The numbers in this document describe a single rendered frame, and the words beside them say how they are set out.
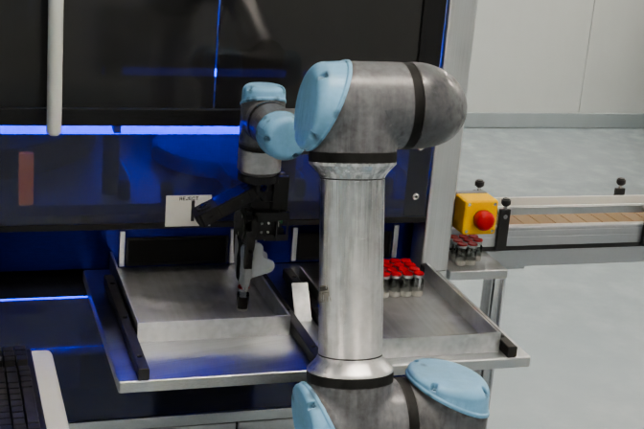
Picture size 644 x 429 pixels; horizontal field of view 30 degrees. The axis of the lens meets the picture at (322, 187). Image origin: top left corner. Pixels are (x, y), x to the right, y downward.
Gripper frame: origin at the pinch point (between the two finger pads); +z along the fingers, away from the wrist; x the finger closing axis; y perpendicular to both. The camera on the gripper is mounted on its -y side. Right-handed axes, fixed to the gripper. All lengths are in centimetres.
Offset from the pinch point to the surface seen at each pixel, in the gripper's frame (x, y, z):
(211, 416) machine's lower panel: 15.6, 0.0, 33.8
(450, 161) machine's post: 15, 45, -18
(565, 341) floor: 164, 167, 91
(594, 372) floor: 138, 164, 91
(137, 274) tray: 19.2, -14.9, 5.1
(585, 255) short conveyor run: 26, 84, 7
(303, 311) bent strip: -5.2, 10.4, 4.1
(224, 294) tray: 7.6, -0.7, 5.3
